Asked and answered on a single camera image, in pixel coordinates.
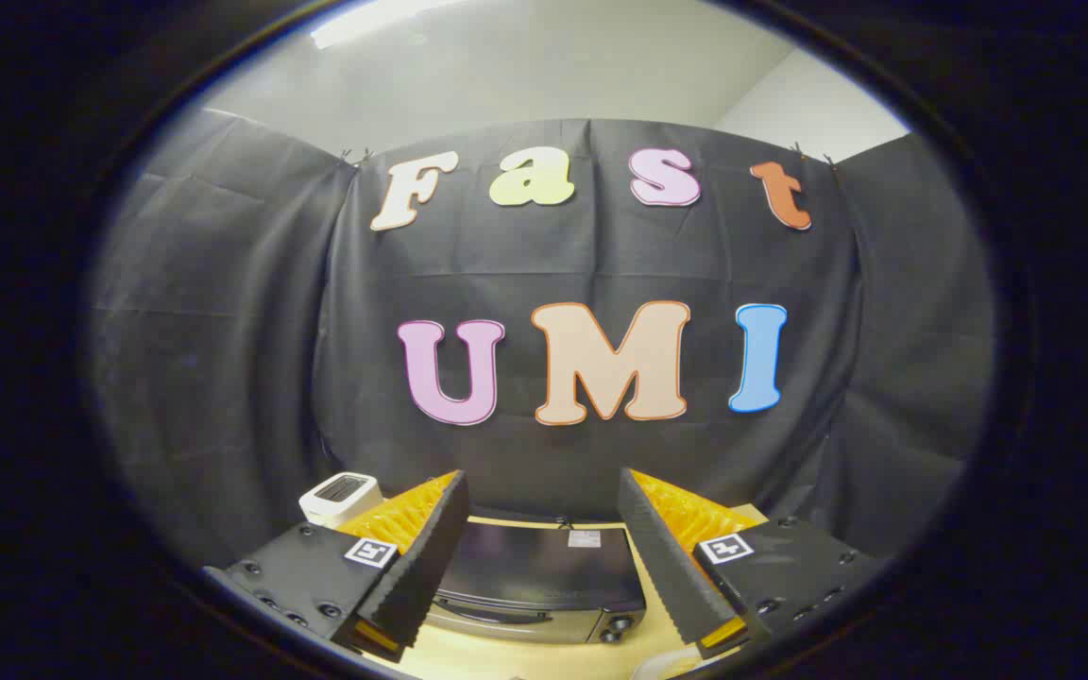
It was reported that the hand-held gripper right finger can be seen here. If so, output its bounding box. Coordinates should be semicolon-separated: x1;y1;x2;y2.
617;467;890;662

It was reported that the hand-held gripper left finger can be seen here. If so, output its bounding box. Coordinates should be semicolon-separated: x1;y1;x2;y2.
202;469;471;664

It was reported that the black toaster oven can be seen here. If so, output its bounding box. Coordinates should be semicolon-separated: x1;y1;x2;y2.
426;518;649;646

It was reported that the white pop-up toaster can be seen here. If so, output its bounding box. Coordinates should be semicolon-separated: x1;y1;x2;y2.
298;471;384;530

